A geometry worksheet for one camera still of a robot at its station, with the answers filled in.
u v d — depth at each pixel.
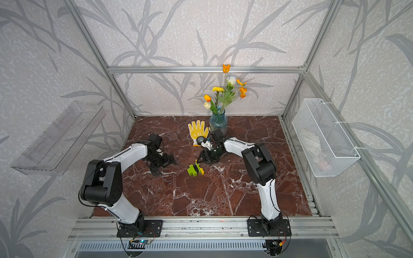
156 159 0.77
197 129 1.12
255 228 0.73
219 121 1.04
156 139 0.77
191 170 0.91
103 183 0.46
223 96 0.94
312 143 0.78
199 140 1.05
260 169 0.54
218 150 0.84
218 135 0.82
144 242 0.70
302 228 0.75
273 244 0.76
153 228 0.73
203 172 0.91
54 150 0.66
